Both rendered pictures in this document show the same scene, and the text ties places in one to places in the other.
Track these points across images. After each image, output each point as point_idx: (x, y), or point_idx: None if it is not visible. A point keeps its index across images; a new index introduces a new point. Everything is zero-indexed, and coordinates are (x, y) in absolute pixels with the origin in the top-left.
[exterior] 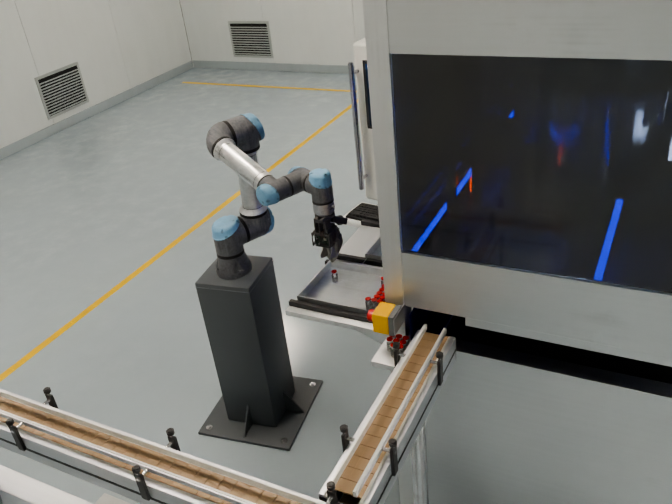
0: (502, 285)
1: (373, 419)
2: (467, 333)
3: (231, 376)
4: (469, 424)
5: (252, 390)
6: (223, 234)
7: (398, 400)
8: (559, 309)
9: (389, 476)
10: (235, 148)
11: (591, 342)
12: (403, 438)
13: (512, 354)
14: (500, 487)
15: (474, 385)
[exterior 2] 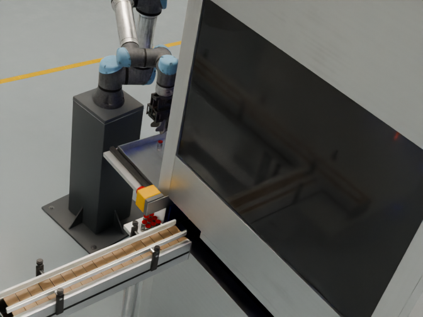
0: (228, 222)
1: (71, 267)
2: None
3: (77, 179)
4: (184, 312)
5: (88, 198)
6: (105, 70)
7: (105, 264)
8: (257, 265)
9: (51, 313)
10: (127, 7)
11: (270, 304)
12: (81, 292)
13: (226, 278)
14: None
15: (194, 285)
